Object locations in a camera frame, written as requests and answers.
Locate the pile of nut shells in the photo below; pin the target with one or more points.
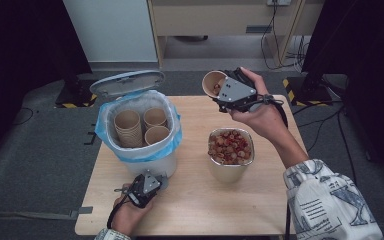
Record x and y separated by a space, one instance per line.
230 146

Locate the grey tape strip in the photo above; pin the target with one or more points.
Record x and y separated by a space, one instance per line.
83 210

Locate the white patterned left sleeve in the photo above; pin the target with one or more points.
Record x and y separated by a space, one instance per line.
111 235

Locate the brown paper cup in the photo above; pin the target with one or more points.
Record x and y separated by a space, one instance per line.
156 135
155 116
210 81

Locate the blue trash bag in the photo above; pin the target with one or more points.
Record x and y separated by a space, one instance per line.
171 146

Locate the dark curtain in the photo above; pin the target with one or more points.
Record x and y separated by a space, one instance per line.
363 40
23 40

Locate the metal container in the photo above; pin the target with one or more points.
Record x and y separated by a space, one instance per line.
228 173

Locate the stack of paper cups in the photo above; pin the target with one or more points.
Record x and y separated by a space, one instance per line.
128 128

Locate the white cabinet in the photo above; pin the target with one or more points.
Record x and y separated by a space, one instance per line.
113 30

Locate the black stand base striped tape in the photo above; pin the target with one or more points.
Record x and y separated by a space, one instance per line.
75 95
310 91

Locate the wooden desk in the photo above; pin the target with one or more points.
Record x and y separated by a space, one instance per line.
213 20

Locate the white patterned sleeve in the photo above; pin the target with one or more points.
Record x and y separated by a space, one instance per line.
111 235
326 203

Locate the white patterned right sleeve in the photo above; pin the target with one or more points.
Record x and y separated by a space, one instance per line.
326 203

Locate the white trash bin with lid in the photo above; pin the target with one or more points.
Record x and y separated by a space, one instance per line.
153 166

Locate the person's left hand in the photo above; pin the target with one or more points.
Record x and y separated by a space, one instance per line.
128 216

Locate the wall power socket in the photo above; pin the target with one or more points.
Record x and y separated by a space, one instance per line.
278 2

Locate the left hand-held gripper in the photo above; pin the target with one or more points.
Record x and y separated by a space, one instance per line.
145 190

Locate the person's right hand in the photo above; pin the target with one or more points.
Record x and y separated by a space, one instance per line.
266 120

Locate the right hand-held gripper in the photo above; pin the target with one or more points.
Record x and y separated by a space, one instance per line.
235 91

